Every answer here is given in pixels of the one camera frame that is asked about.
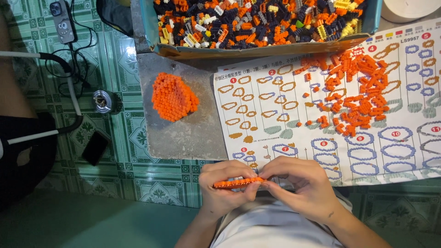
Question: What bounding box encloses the person's right hand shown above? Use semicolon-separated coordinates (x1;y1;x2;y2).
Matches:
258;156;340;224

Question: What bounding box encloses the person's left hand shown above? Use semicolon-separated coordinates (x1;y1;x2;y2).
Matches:
198;159;266;216

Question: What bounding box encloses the orange brick plate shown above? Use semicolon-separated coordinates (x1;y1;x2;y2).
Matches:
212;177;267;189

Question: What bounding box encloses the person's white shirt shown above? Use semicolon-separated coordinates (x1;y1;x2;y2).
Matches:
209;188;354;248

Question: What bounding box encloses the printed instruction sheet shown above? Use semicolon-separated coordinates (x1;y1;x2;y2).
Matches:
213;27;441;189

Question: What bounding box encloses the built orange brick dome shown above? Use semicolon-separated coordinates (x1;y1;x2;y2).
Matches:
151;72;200;123

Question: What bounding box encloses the pile of loose orange bricks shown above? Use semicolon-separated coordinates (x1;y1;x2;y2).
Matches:
293;48;391;138

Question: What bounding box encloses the black phone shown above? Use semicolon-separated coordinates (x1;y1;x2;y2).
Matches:
81;130;110;167

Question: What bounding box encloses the blue cardboard box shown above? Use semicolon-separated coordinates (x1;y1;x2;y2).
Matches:
139;0;384;60

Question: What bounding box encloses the metal can ashtray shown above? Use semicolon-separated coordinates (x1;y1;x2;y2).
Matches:
92;89;123;116

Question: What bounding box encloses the heap of mixed small bricks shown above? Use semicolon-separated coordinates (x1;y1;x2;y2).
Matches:
153;0;366;49

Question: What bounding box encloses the white round container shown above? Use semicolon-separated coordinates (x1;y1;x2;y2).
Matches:
381;0;441;24

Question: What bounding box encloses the black bag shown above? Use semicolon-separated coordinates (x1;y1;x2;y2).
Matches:
95;0;134;38

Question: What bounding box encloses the phone with grey monster case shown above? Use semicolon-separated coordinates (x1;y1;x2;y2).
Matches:
49;0;77;45

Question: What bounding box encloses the white and black tube frame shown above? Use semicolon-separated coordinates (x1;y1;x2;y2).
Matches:
0;51;84;145

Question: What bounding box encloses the black cable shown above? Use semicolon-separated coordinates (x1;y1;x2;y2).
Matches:
44;0;99;99

